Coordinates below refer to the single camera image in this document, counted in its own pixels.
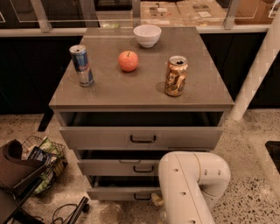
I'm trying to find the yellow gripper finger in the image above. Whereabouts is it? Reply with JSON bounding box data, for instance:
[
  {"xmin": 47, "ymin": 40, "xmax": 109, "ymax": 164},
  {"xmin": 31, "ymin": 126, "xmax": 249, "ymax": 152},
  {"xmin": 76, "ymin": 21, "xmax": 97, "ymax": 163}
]
[{"xmin": 151, "ymin": 193, "xmax": 164, "ymax": 207}]

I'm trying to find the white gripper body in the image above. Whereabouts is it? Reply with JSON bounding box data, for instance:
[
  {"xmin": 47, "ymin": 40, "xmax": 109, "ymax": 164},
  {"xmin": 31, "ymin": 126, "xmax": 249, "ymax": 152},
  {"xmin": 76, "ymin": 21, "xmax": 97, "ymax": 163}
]
[{"xmin": 159, "ymin": 210, "xmax": 167, "ymax": 224}]

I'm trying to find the grey bottom drawer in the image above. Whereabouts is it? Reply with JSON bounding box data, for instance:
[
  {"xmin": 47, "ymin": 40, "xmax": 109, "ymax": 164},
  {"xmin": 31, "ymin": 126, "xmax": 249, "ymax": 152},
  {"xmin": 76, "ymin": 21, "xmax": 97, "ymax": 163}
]
[{"xmin": 87, "ymin": 176, "xmax": 161, "ymax": 201}]

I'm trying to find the grey drawer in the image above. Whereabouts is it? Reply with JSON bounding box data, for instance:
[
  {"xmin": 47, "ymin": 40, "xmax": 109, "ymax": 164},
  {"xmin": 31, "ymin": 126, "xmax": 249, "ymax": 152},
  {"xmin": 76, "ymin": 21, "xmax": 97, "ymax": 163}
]
[
  {"xmin": 87, "ymin": 176, "xmax": 161, "ymax": 201},
  {"xmin": 78, "ymin": 150, "xmax": 161, "ymax": 177},
  {"xmin": 60, "ymin": 112, "xmax": 222, "ymax": 151}
]

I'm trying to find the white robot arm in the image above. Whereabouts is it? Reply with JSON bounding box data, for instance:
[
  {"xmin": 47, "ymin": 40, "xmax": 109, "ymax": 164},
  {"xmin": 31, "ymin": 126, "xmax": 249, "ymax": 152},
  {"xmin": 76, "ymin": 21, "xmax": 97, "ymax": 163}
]
[{"xmin": 152, "ymin": 151, "xmax": 231, "ymax": 224}]

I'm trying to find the grey middle drawer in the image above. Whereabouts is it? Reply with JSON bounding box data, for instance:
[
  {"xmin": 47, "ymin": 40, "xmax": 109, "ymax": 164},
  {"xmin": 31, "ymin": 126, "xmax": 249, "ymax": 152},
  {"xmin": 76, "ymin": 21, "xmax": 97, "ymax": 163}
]
[{"xmin": 78, "ymin": 150, "xmax": 161, "ymax": 177}]

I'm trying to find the grey top drawer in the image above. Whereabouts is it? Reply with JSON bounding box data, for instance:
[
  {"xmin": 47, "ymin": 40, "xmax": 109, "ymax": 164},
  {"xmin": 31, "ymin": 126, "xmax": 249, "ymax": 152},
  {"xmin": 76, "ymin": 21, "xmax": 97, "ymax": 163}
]
[{"xmin": 60, "ymin": 112, "xmax": 222, "ymax": 151}]

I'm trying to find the grey drawer cabinet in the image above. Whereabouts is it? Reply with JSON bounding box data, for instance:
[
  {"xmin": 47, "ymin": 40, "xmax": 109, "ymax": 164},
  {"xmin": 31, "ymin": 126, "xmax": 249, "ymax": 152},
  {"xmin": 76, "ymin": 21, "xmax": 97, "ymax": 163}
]
[{"xmin": 48, "ymin": 26, "xmax": 235, "ymax": 202}]

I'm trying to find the black bar on floor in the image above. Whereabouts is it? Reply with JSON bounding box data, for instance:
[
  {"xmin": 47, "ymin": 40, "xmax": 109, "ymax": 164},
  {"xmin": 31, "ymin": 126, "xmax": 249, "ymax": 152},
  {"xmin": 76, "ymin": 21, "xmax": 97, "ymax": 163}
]
[{"xmin": 67, "ymin": 197, "xmax": 89, "ymax": 224}]

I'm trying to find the green snack bag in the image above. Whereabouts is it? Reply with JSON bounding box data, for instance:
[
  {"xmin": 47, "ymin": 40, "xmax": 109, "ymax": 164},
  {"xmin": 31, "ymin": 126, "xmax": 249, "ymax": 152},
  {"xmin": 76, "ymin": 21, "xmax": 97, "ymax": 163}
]
[{"xmin": 34, "ymin": 137, "xmax": 65, "ymax": 195}]

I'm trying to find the black object right edge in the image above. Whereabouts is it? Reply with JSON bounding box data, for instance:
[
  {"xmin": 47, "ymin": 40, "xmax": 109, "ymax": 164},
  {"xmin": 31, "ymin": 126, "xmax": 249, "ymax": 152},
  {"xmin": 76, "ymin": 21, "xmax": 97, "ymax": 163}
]
[{"xmin": 265, "ymin": 141, "xmax": 280, "ymax": 172}]

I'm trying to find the dark blue snack bag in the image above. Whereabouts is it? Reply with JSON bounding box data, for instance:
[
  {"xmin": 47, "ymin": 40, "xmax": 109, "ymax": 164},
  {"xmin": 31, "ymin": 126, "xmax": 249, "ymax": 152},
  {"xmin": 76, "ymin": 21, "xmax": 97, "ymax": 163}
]
[{"xmin": 28, "ymin": 146, "xmax": 52, "ymax": 164}]

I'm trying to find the gold soda can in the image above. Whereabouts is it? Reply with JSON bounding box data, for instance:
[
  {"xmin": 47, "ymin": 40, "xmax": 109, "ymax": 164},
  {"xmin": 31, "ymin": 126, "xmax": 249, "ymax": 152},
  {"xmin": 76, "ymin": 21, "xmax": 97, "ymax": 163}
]
[{"xmin": 164, "ymin": 55, "xmax": 188, "ymax": 97}]

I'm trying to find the brown chair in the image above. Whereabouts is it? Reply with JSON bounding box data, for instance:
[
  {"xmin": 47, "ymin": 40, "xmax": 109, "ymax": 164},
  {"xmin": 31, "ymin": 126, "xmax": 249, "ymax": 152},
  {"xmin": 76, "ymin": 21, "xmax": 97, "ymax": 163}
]
[{"xmin": 0, "ymin": 140, "xmax": 46, "ymax": 224}]

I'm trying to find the red apple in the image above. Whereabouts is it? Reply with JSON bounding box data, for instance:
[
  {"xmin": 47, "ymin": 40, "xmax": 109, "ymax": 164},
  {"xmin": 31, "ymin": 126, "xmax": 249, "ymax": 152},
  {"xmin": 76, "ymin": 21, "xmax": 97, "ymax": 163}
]
[{"xmin": 118, "ymin": 51, "xmax": 139, "ymax": 72}]

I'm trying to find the white ceramic bowl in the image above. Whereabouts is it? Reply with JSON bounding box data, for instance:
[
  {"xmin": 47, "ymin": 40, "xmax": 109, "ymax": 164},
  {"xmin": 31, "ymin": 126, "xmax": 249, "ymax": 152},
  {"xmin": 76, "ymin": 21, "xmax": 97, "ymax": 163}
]
[{"xmin": 133, "ymin": 24, "xmax": 162, "ymax": 48}]

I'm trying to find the blue silver energy drink can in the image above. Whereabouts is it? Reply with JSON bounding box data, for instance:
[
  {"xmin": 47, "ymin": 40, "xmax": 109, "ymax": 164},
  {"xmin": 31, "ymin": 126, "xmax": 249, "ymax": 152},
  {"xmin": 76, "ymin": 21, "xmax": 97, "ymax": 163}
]
[{"xmin": 69, "ymin": 45, "xmax": 94, "ymax": 87}]

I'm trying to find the cardboard box left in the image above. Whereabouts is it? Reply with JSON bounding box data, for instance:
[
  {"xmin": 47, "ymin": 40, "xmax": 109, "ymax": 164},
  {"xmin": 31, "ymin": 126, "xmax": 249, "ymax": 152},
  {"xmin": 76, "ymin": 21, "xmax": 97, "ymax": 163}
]
[{"xmin": 140, "ymin": 1, "xmax": 185, "ymax": 27}]

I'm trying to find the cardboard box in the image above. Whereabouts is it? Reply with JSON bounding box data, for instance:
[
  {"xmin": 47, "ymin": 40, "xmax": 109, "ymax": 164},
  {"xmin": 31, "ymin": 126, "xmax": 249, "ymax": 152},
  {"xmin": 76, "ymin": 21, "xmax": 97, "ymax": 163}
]
[
  {"xmin": 176, "ymin": 0, "xmax": 227, "ymax": 26},
  {"xmin": 140, "ymin": 1, "xmax": 185, "ymax": 27}
]

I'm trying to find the cardboard box right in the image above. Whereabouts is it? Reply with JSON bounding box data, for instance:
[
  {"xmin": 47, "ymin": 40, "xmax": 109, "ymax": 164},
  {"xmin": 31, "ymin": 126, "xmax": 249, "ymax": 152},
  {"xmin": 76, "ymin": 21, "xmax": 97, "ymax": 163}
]
[{"xmin": 176, "ymin": 0, "xmax": 227, "ymax": 26}]

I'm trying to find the white railing ledge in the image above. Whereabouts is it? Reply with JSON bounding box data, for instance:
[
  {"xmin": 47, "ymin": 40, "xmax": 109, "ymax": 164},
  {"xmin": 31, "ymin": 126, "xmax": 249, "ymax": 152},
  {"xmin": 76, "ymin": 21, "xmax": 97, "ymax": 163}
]
[{"xmin": 0, "ymin": 24, "xmax": 270, "ymax": 38}]

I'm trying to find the black cable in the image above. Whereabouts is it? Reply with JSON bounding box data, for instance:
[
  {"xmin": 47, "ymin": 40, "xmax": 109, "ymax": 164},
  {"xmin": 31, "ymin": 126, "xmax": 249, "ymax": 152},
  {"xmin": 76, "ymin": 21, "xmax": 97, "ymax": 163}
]
[{"xmin": 51, "ymin": 203, "xmax": 79, "ymax": 224}]

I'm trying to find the black wire basket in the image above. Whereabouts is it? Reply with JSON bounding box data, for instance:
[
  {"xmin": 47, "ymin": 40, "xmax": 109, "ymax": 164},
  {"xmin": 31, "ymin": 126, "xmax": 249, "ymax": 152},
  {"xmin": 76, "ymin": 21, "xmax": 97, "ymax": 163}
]
[{"xmin": 22, "ymin": 136, "xmax": 67, "ymax": 196}]

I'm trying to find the white diagonal post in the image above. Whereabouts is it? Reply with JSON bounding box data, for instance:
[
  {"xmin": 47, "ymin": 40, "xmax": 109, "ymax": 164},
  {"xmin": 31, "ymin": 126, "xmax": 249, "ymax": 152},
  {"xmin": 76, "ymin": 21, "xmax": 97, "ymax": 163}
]
[{"xmin": 229, "ymin": 10, "xmax": 280, "ymax": 121}]

